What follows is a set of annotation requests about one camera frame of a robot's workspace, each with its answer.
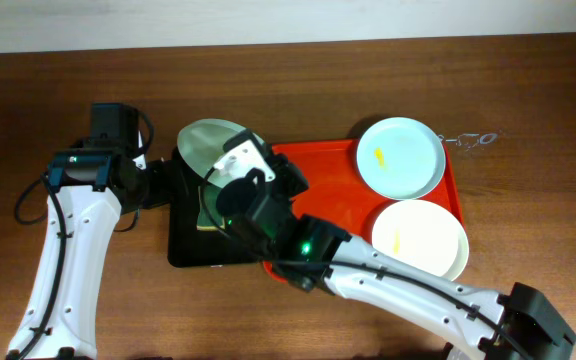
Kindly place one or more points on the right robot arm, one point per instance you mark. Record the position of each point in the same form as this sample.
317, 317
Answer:
310, 253

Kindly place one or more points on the white plate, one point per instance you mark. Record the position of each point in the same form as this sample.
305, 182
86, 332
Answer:
424, 235

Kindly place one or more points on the light blue plate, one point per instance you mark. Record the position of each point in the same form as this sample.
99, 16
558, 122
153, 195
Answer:
401, 158

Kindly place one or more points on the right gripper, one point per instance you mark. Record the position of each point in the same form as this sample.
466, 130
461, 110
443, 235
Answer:
262, 172

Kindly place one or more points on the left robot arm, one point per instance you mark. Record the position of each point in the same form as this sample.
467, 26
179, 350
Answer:
90, 186

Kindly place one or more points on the black plastic tray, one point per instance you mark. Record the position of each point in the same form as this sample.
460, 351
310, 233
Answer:
188, 246

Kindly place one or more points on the pale green plate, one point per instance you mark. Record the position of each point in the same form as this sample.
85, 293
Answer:
203, 145

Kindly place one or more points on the red plastic tray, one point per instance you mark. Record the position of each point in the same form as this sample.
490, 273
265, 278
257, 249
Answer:
338, 194

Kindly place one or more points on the green yellow sponge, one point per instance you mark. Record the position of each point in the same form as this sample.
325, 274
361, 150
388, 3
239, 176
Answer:
209, 218

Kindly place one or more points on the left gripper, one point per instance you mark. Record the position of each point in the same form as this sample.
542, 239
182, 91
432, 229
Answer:
179, 176

